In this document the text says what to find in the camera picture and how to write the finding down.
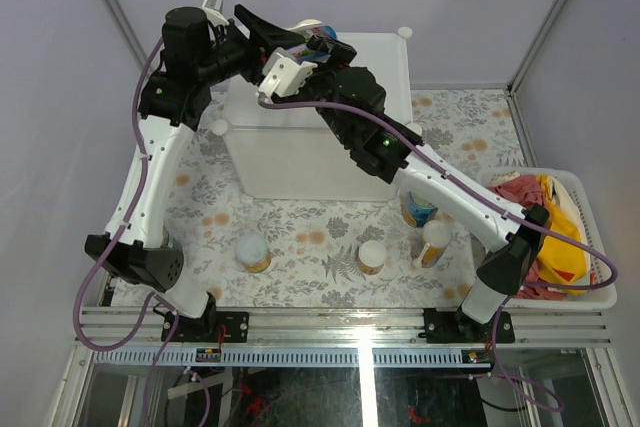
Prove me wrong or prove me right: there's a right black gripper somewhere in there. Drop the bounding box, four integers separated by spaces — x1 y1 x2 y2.
273 29 358 146

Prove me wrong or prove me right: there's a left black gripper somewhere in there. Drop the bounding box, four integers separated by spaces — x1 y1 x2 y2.
193 5 303 88

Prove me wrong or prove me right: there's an orange tall can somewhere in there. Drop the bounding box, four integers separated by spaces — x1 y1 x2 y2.
287 19 338 62

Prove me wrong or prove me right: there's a white plastic cube cabinet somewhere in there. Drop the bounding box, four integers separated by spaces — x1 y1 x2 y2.
212 27 413 202

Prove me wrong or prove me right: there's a short orange can white lid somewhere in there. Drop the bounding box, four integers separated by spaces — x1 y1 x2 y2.
357 240 387 275

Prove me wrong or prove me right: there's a tall can with spoon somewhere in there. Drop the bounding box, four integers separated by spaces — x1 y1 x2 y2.
412 220 452 268

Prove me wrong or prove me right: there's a blue can silver top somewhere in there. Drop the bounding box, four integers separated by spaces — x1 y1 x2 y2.
161 227 173 248

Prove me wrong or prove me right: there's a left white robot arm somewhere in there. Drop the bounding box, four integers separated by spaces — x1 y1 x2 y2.
85 5 318 342

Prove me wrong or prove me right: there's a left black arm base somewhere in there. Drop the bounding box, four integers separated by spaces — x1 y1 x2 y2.
153 293 250 344

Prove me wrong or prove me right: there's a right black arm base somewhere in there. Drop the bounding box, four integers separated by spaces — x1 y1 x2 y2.
418 308 515 344

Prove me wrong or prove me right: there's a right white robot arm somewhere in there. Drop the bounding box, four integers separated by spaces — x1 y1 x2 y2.
300 36 549 342

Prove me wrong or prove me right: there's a blue can with clear lid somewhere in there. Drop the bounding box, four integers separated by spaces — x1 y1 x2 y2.
402 191 438 228

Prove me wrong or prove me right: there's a wide orange can white lid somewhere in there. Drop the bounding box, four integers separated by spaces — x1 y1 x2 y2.
235 232 271 273

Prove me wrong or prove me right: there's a red cloth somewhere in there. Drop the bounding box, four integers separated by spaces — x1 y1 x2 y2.
488 172 553 301

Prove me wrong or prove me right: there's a white laundry basket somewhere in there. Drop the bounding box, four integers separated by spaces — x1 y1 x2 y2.
476 166 617 312

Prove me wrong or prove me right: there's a yellow cloth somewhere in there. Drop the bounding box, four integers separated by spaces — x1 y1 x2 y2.
536 175 591 285

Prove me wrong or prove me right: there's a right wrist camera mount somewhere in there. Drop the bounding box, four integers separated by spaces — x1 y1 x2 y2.
257 48 318 99

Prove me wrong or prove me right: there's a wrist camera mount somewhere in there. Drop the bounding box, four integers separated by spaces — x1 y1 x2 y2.
201 0 235 27
257 48 318 99

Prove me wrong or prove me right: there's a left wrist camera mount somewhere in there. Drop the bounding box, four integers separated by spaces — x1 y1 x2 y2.
201 0 235 27

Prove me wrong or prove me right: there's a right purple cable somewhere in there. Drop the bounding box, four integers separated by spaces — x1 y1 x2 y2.
257 94 619 413

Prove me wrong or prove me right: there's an aluminium rail frame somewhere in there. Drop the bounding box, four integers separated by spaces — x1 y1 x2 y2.
81 307 612 348

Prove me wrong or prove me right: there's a white slotted cable duct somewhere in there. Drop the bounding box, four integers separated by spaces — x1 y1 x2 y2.
94 346 494 367

